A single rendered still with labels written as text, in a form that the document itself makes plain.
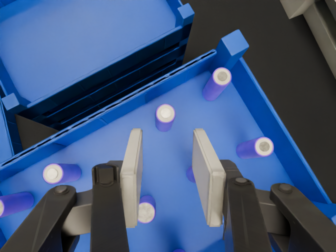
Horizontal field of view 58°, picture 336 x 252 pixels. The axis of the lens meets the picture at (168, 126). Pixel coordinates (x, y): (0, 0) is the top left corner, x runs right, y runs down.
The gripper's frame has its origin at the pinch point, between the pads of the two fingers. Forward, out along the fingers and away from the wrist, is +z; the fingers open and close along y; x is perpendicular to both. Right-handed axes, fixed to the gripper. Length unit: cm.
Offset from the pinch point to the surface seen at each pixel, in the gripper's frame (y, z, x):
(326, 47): 42, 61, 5
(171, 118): 0.6, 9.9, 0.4
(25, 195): -13.8, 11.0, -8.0
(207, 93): 4.6, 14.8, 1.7
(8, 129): -34, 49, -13
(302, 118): 36, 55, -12
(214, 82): 4.6, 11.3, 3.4
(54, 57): -17.7, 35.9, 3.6
